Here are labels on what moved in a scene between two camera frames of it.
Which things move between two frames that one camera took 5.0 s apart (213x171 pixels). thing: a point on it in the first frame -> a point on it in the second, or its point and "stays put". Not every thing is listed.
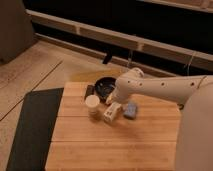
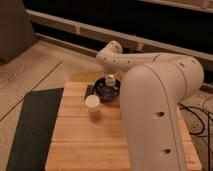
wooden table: [145, 135] stays put
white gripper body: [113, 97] -> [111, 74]
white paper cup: [92, 102] stays put
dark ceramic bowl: [104, 86] stays put
